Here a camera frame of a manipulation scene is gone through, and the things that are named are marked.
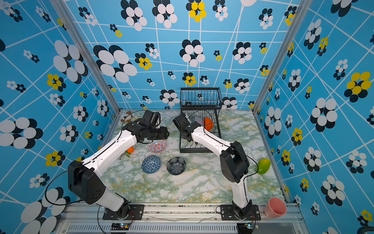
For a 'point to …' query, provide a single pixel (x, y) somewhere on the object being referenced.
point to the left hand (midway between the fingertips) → (167, 132)
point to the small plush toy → (128, 117)
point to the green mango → (263, 165)
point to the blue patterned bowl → (151, 164)
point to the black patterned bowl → (176, 165)
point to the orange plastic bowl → (208, 121)
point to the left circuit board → (120, 226)
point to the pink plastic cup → (275, 207)
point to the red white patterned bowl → (157, 146)
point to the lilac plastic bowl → (199, 120)
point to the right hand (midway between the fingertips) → (197, 127)
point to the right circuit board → (244, 228)
